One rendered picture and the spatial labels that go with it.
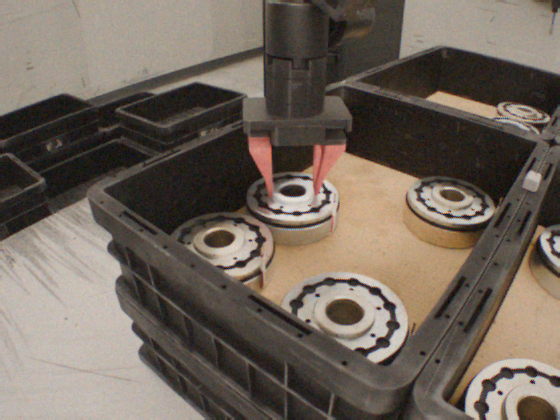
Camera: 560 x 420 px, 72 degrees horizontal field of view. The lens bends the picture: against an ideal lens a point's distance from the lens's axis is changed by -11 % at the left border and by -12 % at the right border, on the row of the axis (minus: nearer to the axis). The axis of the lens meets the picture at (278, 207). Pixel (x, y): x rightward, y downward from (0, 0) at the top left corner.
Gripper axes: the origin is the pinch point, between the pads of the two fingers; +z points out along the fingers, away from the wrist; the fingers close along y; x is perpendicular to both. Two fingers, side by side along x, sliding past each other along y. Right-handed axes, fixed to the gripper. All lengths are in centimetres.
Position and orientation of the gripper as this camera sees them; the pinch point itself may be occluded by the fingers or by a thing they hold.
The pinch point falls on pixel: (293, 187)
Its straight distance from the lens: 47.1
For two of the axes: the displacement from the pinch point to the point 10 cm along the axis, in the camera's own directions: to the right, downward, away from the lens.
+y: -10.0, 0.4, -0.7
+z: -0.1, 8.3, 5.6
